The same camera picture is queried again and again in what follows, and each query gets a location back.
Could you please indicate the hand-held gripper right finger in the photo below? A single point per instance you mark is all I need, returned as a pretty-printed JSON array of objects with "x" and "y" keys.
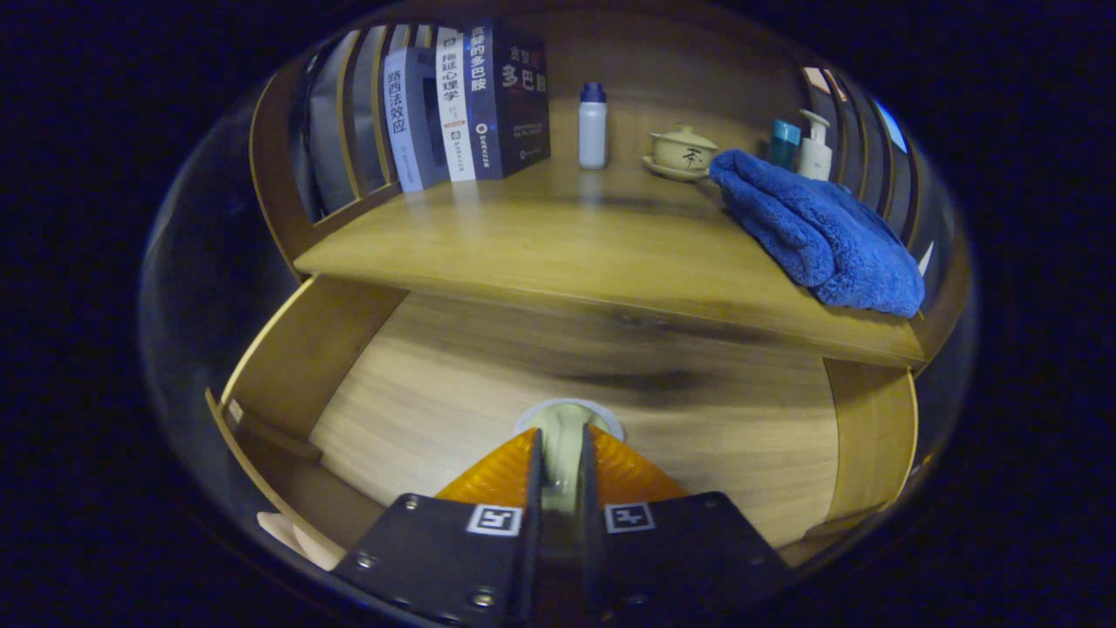
[{"x": 671, "y": 549}]

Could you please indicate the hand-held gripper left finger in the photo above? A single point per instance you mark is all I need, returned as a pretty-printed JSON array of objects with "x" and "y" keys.
[{"x": 453, "y": 558}]

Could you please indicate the green scrub brush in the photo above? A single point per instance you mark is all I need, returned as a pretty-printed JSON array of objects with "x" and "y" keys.
[{"x": 562, "y": 445}]

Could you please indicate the wooden drawer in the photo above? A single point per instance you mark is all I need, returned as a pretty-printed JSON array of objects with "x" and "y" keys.
[{"x": 488, "y": 392}]

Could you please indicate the wooden countertop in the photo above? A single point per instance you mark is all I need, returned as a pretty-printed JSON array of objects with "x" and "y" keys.
[{"x": 558, "y": 244}]

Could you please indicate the blue towel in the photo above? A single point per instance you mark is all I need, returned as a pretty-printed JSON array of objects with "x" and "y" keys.
[{"x": 819, "y": 235}]

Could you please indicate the beige lidded teacup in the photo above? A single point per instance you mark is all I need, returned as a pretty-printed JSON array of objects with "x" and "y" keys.
[{"x": 684, "y": 155}]

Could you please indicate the white pump bottle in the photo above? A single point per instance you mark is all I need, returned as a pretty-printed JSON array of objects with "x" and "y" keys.
[{"x": 815, "y": 157}]

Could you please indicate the teal bottle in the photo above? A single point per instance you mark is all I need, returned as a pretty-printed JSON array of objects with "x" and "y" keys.
[{"x": 783, "y": 144}]

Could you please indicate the white bottle blue cap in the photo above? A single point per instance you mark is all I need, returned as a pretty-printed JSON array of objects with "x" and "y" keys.
[{"x": 593, "y": 131}]

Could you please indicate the pale blue book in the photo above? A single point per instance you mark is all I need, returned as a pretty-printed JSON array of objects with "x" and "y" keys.
[{"x": 410, "y": 122}]

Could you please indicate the white book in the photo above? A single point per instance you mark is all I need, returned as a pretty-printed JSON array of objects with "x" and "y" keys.
[{"x": 453, "y": 105}]

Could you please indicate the dark navy book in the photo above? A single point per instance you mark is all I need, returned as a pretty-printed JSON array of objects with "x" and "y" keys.
[{"x": 519, "y": 96}]

